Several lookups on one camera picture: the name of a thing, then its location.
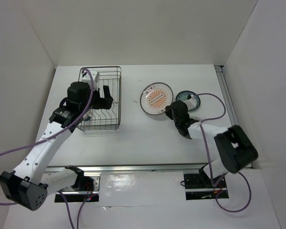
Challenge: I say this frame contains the small blue patterned plate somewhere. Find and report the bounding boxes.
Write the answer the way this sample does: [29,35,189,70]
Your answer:
[175,90,201,112]

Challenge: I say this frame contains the orange sunburst plate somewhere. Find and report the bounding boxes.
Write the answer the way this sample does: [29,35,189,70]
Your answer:
[140,82,174,115]

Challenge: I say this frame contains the green red rimmed plate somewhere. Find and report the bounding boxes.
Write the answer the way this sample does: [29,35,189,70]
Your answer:
[82,110,92,122]

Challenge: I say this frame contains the small beige speckled dish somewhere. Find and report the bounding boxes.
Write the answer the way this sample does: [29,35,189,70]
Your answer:
[190,116,202,122]

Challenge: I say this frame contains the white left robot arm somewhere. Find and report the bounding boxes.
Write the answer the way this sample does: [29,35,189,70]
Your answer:
[0,82,113,211]

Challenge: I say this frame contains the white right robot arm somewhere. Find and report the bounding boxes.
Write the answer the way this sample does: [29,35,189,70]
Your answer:
[165,101,258,187]

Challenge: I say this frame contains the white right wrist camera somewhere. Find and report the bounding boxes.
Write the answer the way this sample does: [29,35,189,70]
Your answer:
[184,94,197,109]

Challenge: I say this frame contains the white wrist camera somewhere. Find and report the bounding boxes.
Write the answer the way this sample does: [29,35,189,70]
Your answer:
[80,68,100,90]
[184,94,197,109]

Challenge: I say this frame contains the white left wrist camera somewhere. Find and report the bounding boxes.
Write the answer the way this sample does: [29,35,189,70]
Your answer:
[80,68,100,90]

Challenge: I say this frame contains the metal wire dish rack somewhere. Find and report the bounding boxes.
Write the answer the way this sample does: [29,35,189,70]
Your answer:
[78,66,122,132]

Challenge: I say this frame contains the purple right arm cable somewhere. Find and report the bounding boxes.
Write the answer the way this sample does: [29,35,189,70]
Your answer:
[193,93,252,213]

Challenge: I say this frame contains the aluminium side rail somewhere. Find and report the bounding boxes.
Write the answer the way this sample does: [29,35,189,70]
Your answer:
[214,65,239,126]

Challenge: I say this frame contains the aluminium front rail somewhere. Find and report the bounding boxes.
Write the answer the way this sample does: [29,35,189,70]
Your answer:
[41,163,205,174]

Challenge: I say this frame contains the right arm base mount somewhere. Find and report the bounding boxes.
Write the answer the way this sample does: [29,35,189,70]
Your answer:
[180,173,229,200]

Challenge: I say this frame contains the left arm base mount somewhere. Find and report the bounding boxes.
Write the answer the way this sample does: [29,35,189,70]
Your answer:
[61,172,101,203]

